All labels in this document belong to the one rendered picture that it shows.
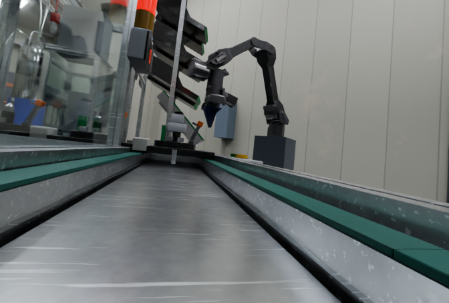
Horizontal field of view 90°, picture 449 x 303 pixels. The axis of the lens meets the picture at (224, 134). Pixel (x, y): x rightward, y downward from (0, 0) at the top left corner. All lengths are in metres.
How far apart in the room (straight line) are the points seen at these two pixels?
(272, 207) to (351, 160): 2.68
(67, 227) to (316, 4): 3.53
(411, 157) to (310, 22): 1.97
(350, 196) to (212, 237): 0.11
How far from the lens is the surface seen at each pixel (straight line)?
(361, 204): 0.20
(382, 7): 3.37
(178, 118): 0.78
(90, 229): 0.19
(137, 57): 0.59
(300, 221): 0.17
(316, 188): 0.24
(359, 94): 2.98
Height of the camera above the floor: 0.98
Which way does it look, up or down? 4 degrees up
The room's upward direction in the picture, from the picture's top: 6 degrees clockwise
